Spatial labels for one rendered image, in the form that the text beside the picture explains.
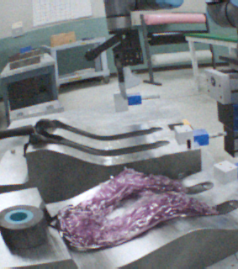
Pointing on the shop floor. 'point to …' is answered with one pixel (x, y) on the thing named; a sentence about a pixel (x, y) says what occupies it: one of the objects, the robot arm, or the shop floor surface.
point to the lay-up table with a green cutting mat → (208, 43)
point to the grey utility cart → (85, 74)
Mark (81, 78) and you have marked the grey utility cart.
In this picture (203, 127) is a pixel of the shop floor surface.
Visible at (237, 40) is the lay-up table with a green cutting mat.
